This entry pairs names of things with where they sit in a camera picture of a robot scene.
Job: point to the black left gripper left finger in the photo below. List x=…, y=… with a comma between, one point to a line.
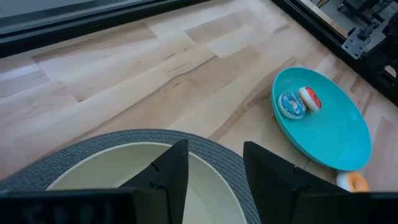
x=168, y=186

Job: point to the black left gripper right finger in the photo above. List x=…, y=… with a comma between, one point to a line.
x=270, y=180

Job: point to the blue sprinkled donut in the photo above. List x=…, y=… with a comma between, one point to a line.
x=283, y=109

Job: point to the red frosted donut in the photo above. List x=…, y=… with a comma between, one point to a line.
x=314, y=99

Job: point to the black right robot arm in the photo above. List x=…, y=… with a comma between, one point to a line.
x=388, y=46

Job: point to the cream plate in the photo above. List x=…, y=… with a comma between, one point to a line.
x=109, y=168

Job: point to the teal plate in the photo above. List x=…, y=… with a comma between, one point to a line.
x=335, y=133

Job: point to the grey woven round placemat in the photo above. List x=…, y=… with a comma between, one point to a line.
x=93, y=143

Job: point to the black table frame rail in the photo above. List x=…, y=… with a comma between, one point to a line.
x=323, y=35
x=62, y=34

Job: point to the grey metal mounting bracket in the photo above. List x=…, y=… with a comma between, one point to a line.
x=356, y=43

